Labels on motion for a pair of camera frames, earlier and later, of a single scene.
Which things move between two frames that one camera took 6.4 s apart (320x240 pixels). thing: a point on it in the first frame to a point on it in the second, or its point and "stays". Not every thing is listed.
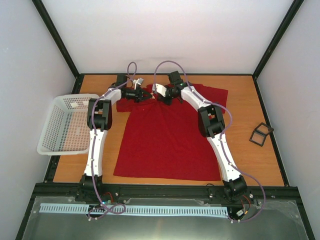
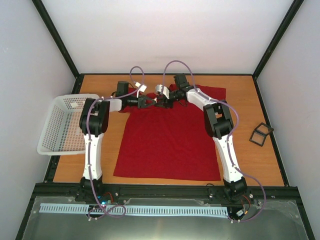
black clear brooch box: x=259 y=135 stays
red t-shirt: x=164 y=141 stays
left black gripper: x=138 y=93 to x=141 y=103
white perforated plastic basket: x=65 y=131 stays
